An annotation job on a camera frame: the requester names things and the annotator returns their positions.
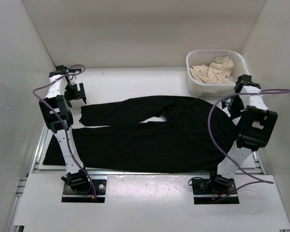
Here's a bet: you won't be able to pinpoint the white plastic laundry basket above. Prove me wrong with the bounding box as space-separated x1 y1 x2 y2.
186 49 249 98

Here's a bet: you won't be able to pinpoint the black trousers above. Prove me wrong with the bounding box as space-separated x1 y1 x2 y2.
42 95 240 174

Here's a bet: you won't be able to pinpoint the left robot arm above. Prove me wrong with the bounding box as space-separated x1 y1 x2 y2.
33 65 92 194

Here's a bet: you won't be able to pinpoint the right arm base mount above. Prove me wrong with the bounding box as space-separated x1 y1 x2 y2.
188 176 240 205

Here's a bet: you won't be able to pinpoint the front aluminium rail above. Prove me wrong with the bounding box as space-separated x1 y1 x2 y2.
33 167 262 175

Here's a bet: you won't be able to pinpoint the white front cover board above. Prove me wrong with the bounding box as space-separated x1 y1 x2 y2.
14 174 290 232

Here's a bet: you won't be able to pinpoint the left aluminium rail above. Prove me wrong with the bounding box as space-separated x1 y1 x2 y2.
4 120 64 232

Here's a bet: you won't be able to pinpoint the beige trousers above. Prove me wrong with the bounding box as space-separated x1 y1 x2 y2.
189 56 235 84

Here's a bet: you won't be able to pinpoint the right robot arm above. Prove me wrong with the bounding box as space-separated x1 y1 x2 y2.
207 74 278 193

